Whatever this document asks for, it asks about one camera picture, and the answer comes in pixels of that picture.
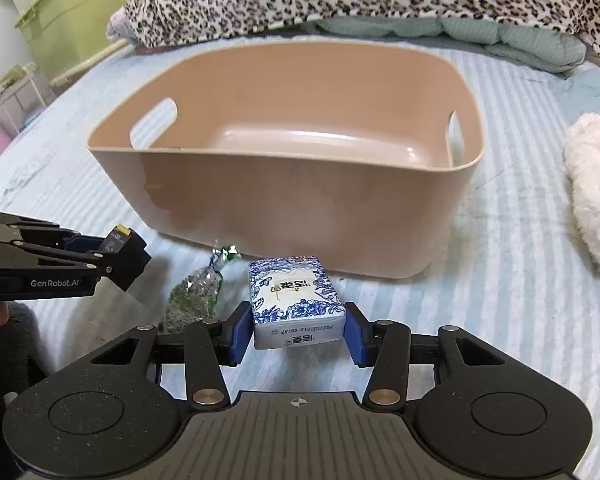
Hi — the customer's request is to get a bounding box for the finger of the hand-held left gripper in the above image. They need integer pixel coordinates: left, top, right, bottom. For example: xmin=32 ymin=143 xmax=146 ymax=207
xmin=0 ymin=211 xmax=108 ymax=255
xmin=11 ymin=232 xmax=152 ymax=292

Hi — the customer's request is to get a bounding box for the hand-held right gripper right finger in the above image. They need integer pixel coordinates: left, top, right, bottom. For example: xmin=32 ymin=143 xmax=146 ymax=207
xmin=343 ymin=302 xmax=503 ymax=406

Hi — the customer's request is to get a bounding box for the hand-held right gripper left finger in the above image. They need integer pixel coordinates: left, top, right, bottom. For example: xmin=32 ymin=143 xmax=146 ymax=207
xmin=89 ymin=301 xmax=255 ymax=407

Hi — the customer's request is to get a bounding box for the blue floral tissue pack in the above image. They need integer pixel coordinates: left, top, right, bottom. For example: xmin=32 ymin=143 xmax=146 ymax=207
xmin=246 ymin=256 xmax=348 ymax=351

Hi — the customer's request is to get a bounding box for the beige plastic basket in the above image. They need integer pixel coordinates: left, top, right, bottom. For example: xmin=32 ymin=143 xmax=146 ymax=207
xmin=86 ymin=36 xmax=484 ymax=281

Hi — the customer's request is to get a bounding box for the person's left forearm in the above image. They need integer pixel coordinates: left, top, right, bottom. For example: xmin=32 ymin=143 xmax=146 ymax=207
xmin=0 ymin=302 xmax=56 ymax=443

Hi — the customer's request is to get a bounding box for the clear bag of green snack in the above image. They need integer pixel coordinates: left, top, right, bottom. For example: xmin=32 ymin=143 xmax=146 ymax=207
xmin=161 ymin=242 xmax=243 ymax=333

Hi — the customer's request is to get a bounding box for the small white rack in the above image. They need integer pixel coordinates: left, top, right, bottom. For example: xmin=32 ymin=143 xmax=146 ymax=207
xmin=0 ymin=62 xmax=48 ymax=133

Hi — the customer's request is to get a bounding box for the light blue striped bed sheet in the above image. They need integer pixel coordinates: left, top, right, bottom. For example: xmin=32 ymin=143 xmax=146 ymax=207
xmin=0 ymin=35 xmax=600 ymax=480

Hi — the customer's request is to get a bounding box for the green plastic storage box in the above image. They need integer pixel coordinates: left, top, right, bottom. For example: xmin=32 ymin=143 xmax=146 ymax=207
xmin=14 ymin=0 xmax=156 ymax=86

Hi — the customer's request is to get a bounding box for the white fluffy cushion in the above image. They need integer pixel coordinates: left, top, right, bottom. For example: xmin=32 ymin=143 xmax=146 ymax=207
xmin=564 ymin=111 xmax=600 ymax=290

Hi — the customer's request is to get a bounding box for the green quilt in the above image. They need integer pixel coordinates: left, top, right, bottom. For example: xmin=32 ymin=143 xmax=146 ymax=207
xmin=260 ymin=16 xmax=588 ymax=77

